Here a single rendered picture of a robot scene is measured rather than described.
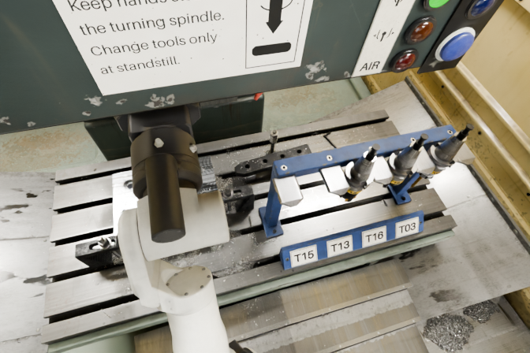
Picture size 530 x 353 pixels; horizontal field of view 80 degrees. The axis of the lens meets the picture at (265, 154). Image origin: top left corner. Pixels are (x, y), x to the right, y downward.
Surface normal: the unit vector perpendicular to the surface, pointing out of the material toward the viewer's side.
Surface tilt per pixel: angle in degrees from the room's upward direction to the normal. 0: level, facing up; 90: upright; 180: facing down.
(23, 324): 24
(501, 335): 13
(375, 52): 90
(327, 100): 0
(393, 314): 8
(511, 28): 90
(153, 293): 47
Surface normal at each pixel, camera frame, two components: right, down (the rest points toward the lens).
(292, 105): 0.06, -0.55
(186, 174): 0.64, 0.18
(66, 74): 0.27, 0.81
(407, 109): -0.34, -0.41
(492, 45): -0.96, 0.19
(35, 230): 0.45, -0.57
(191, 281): -0.13, -0.96
